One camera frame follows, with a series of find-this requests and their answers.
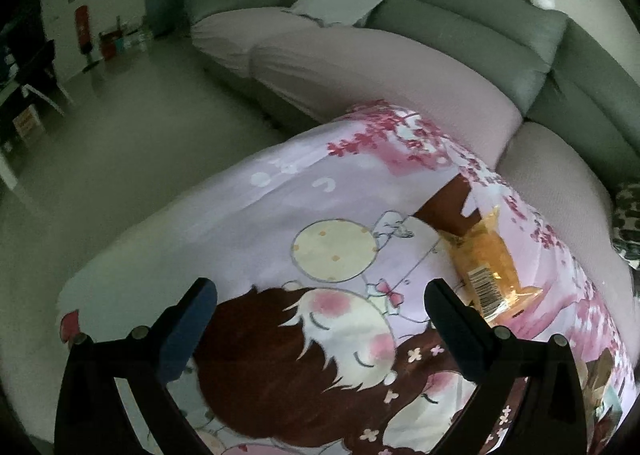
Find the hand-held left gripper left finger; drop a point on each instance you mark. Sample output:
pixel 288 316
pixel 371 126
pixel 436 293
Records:
pixel 187 330

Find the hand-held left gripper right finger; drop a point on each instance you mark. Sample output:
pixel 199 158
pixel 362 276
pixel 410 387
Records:
pixel 452 330

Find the orange cake snack packet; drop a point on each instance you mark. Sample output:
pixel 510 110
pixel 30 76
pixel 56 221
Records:
pixel 487 260

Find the cartoon printed cloth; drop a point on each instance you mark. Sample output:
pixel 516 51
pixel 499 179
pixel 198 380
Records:
pixel 300 185

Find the black white patterned cushion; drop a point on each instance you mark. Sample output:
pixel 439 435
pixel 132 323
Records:
pixel 627 225

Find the white table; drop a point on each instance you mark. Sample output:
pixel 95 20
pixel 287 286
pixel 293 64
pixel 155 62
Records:
pixel 7 135

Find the pink sofa seat cover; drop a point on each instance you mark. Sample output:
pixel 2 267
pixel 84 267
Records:
pixel 375 70

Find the grey sofa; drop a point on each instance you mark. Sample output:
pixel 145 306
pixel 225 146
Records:
pixel 450 35

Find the black chair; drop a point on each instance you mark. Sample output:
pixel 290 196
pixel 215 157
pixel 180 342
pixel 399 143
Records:
pixel 42 72

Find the red fire extinguisher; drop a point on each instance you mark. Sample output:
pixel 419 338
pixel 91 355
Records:
pixel 82 27

